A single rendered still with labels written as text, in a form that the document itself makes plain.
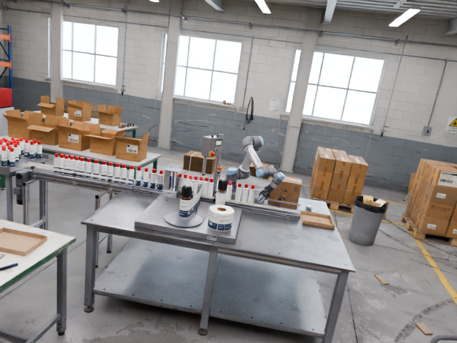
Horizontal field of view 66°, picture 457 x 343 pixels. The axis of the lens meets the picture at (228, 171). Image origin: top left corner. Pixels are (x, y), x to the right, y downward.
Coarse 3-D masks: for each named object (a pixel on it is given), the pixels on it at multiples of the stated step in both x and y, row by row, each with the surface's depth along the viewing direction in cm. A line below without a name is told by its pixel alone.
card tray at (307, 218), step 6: (306, 216) 347; (312, 216) 349; (318, 216) 352; (324, 216) 351; (330, 216) 350; (306, 222) 328; (312, 222) 327; (318, 222) 338; (324, 222) 340; (330, 222) 342; (330, 228) 326
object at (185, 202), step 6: (186, 186) 280; (186, 192) 280; (180, 198) 284; (186, 198) 282; (180, 204) 284; (186, 204) 282; (180, 210) 285; (186, 210) 284; (180, 216) 286; (186, 216) 286
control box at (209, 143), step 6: (204, 138) 336; (210, 138) 331; (216, 138) 337; (204, 144) 337; (210, 144) 332; (204, 150) 338; (210, 150) 335; (204, 156) 339; (210, 156) 337; (216, 156) 343
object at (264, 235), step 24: (120, 192) 345; (96, 216) 285; (120, 216) 291; (264, 216) 334; (192, 240) 268; (240, 240) 279; (264, 240) 284; (288, 240) 290; (312, 240) 297; (336, 240) 303; (312, 264) 260; (336, 264) 262
